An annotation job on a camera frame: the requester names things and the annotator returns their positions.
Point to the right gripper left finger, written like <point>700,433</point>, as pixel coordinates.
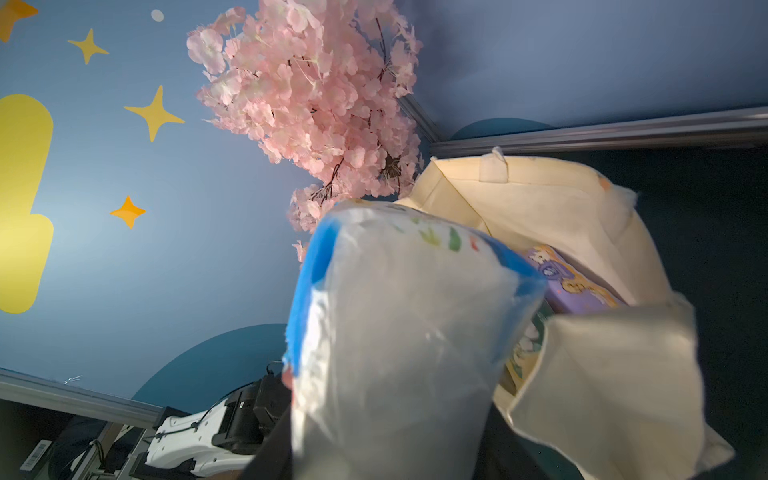
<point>274,460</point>

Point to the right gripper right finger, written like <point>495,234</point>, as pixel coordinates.
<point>501,456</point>

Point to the cream canvas tote bag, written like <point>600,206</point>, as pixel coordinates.
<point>609,385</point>

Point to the blue orange tissue pack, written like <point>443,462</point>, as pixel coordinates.
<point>399,330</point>

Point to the purple tissue pack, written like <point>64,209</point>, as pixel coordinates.
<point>569,291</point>

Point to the white green elephant tissue pack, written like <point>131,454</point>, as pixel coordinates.
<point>525,354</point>

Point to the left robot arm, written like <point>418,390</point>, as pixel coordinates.
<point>223,438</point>

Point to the pink cherry blossom tree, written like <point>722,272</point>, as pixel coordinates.
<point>317,84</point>

